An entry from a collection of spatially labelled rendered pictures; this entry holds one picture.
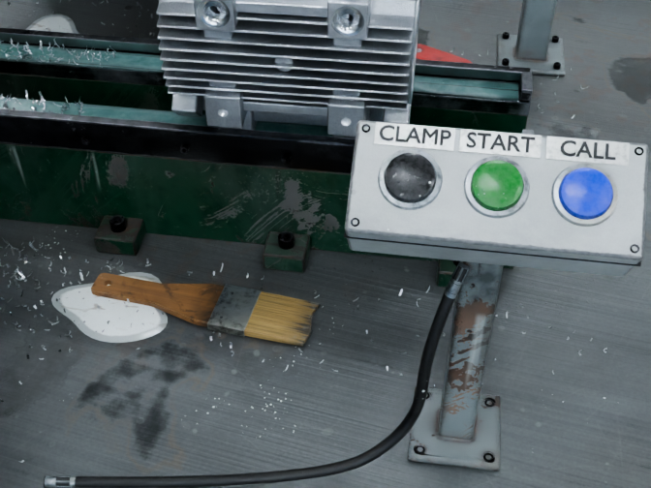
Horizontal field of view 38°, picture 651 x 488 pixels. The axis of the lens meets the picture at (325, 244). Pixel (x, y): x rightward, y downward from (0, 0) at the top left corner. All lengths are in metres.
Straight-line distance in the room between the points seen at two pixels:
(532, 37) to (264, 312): 0.50
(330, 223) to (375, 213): 0.32
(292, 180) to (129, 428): 0.25
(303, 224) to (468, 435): 0.26
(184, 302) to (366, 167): 0.33
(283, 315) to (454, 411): 0.19
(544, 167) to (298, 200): 0.34
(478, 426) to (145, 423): 0.26
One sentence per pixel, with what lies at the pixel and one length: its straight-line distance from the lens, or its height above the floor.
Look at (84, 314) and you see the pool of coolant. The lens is 0.85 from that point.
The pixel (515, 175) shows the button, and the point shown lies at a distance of 0.55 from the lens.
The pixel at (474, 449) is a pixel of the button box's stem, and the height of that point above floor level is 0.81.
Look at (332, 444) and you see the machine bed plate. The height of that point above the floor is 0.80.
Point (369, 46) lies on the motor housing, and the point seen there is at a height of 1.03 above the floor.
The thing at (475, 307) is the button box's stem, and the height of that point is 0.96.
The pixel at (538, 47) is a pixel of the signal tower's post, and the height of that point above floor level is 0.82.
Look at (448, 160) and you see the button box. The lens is 0.55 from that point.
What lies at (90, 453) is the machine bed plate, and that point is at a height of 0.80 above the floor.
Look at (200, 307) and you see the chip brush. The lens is 0.83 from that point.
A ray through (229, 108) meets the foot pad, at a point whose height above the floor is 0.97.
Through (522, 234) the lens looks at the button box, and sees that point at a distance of 0.54.
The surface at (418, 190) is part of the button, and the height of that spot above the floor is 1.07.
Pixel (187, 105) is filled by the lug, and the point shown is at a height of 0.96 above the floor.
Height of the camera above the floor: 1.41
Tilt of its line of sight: 43 degrees down
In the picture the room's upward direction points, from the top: straight up
